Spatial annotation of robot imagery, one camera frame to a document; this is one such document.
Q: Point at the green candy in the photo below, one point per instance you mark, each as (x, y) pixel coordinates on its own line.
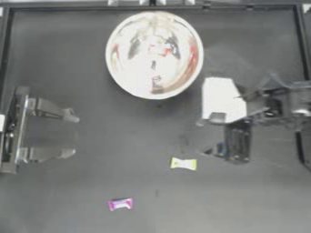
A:
(183, 164)

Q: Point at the purple candy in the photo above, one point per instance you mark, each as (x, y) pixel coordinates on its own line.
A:
(120, 204)

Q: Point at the red candy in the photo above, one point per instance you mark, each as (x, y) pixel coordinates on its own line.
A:
(159, 50)

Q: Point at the steel bowl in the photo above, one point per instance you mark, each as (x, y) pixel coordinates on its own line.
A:
(129, 75)

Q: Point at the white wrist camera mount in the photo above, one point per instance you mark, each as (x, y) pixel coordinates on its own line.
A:
(1, 123)
(223, 97)

